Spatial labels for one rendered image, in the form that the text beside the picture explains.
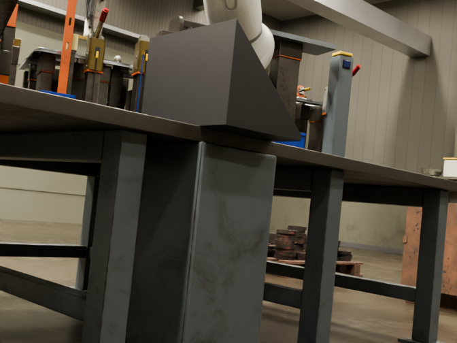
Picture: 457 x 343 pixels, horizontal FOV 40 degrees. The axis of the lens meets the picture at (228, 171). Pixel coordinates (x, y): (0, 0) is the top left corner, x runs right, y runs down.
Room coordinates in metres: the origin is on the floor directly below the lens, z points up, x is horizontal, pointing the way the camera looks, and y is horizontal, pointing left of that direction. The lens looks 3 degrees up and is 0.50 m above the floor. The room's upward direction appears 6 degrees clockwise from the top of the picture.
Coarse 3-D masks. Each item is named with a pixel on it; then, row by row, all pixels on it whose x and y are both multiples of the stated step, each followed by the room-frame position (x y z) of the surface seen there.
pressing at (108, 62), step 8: (40, 48) 2.26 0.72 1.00; (48, 48) 2.27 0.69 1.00; (32, 56) 2.43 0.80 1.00; (56, 56) 2.38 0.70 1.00; (80, 56) 2.32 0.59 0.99; (56, 64) 2.50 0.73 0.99; (104, 64) 2.43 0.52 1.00; (112, 64) 2.37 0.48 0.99; (120, 64) 2.38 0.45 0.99; (128, 64) 2.39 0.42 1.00; (128, 72) 2.55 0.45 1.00; (296, 104) 2.90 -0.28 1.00; (312, 104) 2.85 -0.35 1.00; (320, 104) 2.77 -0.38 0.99
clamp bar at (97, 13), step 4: (96, 0) 2.27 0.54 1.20; (100, 0) 2.26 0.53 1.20; (104, 0) 2.27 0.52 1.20; (96, 4) 2.27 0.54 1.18; (100, 4) 2.27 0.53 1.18; (104, 4) 2.28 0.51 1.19; (96, 8) 2.27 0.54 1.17; (100, 8) 2.27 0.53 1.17; (96, 12) 2.27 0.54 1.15; (100, 12) 2.28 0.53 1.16; (96, 16) 2.27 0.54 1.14; (92, 20) 2.29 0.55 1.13; (96, 20) 2.28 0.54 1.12; (92, 24) 2.28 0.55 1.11; (96, 24) 2.28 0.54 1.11; (92, 28) 2.28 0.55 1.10; (96, 28) 2.28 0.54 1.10; (92, 32) 2.28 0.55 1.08; (92, 36) 2.28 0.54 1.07; (100, 36) 2.29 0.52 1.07
